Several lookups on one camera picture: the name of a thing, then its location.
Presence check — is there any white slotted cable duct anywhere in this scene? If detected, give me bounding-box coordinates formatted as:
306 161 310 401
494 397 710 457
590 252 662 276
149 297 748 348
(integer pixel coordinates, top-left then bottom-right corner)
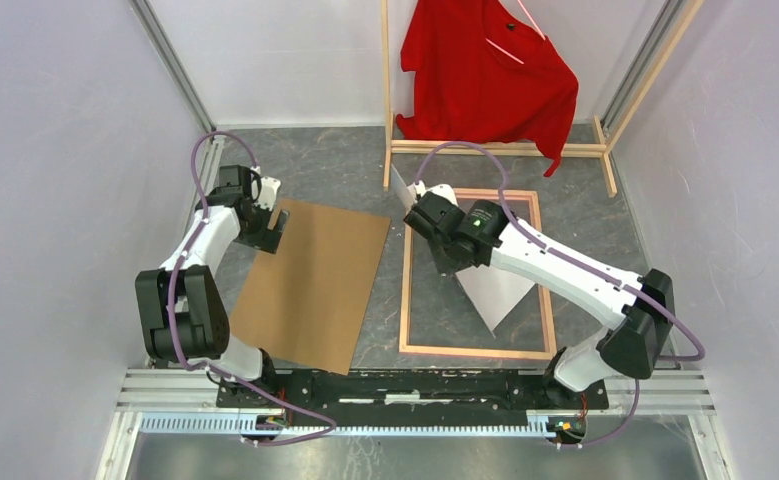
139 412 554 439

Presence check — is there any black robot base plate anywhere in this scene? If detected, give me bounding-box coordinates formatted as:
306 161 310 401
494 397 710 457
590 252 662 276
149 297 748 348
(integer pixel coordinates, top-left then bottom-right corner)
216 369 610 429

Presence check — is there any purple cable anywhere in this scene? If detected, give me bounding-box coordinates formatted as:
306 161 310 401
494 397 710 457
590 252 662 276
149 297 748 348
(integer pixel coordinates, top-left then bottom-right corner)
414 140 707 450
166 131 337 448

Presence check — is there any coastal landscape photo board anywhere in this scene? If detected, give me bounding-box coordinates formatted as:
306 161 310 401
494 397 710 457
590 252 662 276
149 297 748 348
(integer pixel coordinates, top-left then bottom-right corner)
389 166 536 331

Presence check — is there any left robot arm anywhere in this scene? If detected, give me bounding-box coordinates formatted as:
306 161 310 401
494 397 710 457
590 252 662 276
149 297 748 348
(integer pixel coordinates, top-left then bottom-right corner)
135 165 289 408

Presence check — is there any brown cardboard backing board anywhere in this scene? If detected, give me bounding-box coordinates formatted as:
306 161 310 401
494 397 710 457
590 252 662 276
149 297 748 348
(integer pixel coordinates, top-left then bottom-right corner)
230 199 391 375

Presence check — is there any pink clothes hanger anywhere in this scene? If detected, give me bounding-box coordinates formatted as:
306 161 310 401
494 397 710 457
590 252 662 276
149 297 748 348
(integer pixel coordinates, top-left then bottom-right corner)
482 1 547 66

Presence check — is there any wooden clothes rack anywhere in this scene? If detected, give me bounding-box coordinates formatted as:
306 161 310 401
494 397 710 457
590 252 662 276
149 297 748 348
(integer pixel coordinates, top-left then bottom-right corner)
379 0 706 199

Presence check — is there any red t-shirt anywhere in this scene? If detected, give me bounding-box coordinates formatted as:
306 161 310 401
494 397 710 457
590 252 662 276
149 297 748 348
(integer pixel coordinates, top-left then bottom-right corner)
396 0 579 176

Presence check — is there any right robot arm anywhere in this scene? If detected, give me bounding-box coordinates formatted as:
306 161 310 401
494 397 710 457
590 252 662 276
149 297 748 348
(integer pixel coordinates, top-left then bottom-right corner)
397 183 673 408

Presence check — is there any aluminium rail frame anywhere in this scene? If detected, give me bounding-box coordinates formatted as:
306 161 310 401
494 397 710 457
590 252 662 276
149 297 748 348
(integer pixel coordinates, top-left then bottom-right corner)
94 0 735 480

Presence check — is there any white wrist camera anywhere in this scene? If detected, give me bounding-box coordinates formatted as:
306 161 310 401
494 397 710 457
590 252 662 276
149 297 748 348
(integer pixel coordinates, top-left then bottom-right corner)
407 181 458 206
251 167 282 212

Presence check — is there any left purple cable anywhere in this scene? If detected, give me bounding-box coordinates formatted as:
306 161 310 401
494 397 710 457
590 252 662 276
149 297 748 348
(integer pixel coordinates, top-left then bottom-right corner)
166 131 337 448

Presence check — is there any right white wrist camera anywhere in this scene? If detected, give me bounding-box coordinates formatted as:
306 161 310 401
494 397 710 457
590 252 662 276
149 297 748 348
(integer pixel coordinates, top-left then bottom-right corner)
407 181 458 206

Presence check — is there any pink wooden picture frame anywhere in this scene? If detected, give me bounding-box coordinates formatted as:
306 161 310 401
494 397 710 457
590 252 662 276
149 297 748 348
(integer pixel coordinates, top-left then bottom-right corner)
398 188 558 362

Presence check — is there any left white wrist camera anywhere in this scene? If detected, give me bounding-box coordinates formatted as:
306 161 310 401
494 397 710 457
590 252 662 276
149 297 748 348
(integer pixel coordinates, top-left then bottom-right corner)
251 167 282 212

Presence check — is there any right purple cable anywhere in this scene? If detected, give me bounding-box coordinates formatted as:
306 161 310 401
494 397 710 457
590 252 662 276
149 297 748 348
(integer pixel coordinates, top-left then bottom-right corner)
414 140 707 450

